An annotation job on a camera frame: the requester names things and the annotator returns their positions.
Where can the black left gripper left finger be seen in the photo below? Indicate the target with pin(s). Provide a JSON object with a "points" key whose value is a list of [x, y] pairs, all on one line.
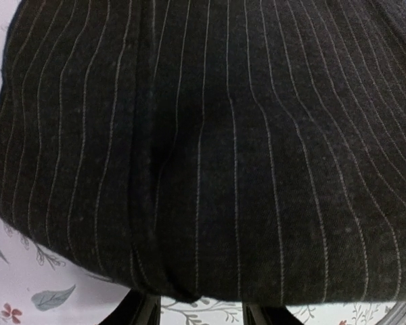
{"points": [[136, 309]]}

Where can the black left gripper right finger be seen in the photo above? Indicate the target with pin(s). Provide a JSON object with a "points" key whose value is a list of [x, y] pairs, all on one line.
{"points": [[254, 314]]}

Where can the black pinstriped long sleeve shirt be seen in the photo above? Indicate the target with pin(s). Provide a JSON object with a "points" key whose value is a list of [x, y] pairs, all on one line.
{"points": [[247, 151]]}

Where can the floral white tablecloth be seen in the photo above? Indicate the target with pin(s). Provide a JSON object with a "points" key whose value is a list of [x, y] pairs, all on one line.
{"points": [[37, 287]]}

